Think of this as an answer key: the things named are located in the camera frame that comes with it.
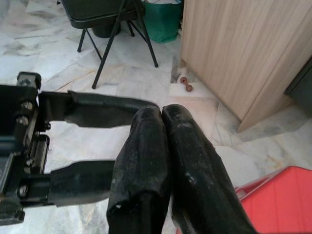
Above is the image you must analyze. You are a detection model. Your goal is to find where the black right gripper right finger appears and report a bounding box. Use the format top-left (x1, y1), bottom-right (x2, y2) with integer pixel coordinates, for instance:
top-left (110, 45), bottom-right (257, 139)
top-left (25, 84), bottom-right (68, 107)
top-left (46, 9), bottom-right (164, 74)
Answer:
top-left (161, 104), bottom-right (259, 234)

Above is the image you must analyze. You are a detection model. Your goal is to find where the green bin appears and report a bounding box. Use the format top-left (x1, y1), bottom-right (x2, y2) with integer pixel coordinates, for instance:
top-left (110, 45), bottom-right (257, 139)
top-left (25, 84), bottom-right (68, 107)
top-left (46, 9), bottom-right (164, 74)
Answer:
top-left (142, 0), bottom-right (184, 44)

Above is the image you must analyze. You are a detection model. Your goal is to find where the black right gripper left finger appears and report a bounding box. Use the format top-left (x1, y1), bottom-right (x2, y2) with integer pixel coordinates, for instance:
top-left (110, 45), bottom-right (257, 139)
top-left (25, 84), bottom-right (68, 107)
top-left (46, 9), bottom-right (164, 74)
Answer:
top-left (106, 105), bottom-right (172, 234)

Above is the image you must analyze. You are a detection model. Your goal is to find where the light wooden cabinet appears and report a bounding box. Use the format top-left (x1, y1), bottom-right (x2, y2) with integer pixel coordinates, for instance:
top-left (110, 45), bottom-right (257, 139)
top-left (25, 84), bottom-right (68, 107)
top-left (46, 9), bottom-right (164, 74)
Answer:
top-left (179, 0), bottom-right (312, 134)

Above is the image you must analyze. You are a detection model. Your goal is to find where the red plastic stool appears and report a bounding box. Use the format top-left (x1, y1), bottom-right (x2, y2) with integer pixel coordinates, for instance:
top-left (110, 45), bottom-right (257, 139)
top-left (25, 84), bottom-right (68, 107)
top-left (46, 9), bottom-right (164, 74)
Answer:
top-left (234, 165), bottom-right (312, 234)

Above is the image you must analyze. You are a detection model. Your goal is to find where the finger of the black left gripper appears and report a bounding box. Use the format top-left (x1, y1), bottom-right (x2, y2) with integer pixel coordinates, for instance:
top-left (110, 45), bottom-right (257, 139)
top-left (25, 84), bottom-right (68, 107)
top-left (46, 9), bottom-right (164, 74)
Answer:
top-left (47, 159), bottom-right (116, 208)
top-left (38, 90), bottom-right (159, 129)

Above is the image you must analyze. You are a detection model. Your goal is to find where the black bucket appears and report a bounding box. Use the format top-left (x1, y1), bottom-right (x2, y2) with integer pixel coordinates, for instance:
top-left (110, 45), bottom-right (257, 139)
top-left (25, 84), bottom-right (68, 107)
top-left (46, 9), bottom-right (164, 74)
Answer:
top-left (91, 23), bottom-right (122, 39)

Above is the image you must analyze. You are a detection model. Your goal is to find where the small reddish dumbbell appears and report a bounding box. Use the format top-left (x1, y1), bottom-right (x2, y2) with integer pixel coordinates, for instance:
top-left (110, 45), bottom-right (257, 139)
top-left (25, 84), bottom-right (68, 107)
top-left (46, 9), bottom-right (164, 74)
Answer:
top-left (180, 76), bottom-right (194, 93)

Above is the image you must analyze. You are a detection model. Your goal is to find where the black low TV console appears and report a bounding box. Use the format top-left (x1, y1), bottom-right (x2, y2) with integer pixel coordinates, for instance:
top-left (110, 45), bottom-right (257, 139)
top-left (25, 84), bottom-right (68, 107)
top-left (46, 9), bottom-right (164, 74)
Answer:
top-left (283, 65), bottom-right (312, 103)

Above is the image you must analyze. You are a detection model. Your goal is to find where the black folding chair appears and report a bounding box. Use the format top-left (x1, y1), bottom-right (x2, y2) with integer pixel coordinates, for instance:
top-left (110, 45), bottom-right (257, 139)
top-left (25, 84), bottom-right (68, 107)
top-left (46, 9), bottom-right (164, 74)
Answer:
top-left (57, 0), bottom-right (159, 90)

